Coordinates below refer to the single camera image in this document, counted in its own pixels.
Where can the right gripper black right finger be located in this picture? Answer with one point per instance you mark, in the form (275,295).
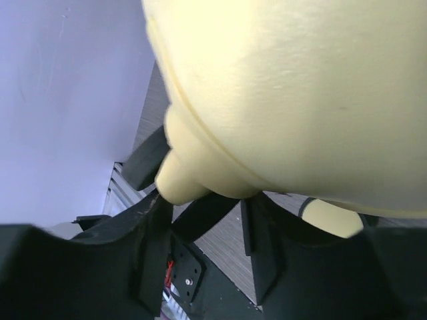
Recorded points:
(302,272)

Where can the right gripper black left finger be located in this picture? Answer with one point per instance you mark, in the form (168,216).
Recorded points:
(114,270)

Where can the yellow hard-shell suitcase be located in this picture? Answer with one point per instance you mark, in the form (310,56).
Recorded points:
(325,99)

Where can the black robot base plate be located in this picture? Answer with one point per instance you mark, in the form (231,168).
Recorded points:
(212,282)

